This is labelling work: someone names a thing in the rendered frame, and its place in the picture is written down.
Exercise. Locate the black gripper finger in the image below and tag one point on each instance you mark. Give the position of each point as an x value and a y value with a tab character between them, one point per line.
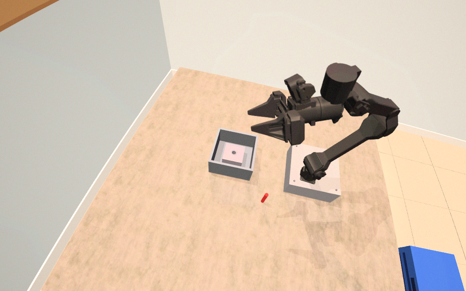
277	128
266	109

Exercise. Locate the red peg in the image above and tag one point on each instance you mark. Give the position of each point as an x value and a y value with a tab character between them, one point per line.
264	198

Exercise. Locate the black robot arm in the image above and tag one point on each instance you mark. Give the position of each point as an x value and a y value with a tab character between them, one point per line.
340	90

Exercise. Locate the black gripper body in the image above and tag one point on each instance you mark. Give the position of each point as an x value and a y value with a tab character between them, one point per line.
296	119

